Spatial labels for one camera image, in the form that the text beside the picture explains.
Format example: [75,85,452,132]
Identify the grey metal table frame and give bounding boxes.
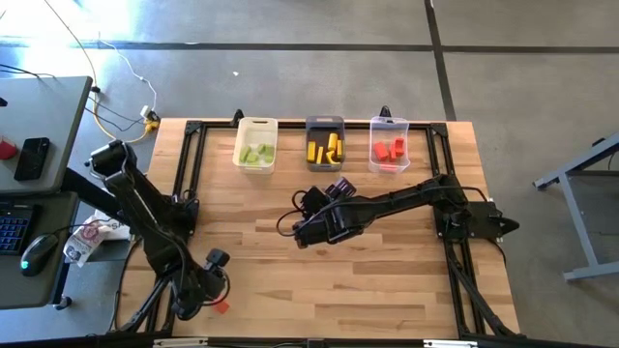
[533,132,619,283]

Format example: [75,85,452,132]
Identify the clear plastic bin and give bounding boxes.
[368,115,411,175]

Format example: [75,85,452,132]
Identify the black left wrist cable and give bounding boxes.
[212,268,232,306]

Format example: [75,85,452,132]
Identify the black aluminium table frame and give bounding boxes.
[108,118,521,339]

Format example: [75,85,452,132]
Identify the black desk beam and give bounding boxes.
[60,166,122,218]

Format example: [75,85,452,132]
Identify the white cable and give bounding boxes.
[96,38,159,115]

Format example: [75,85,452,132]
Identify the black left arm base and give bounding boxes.
[128,195,200,238]

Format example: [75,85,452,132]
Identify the silver metal bracket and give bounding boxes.
[152,337,209,348]
[423,339,480,348]

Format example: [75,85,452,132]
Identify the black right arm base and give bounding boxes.
[432,200,521,242]

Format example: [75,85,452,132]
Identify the dark grey desk top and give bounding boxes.
[0,190,81,310]

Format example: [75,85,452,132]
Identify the light grey desk top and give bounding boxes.
[0,75,93,194]

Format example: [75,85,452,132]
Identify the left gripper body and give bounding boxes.
[171,247,232,322]

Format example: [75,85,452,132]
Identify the white printed plastic bag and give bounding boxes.
[62,210,134,268]

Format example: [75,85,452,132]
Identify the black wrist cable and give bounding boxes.
[276,189,310,238]
[212,268,232,306]

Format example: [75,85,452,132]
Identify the white plastic bin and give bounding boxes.
[232,117,280,175]

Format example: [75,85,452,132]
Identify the red object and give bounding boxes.
[0,136,19,161]

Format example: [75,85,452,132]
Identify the black computer mouse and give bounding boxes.
[18,233,60,277]

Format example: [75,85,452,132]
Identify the dark grey plastic bin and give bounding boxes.
[306,114,347,173]

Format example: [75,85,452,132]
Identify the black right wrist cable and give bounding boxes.
[276,189,310,238]

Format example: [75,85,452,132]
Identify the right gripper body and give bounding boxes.
[304,176,358,214]

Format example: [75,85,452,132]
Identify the yellow extension cable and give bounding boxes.
[42,0,161,145]

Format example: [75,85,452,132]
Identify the backlit black keyboard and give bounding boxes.
[0,202,35,256]

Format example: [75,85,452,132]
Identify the black smartphone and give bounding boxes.
[13,136,51,183]

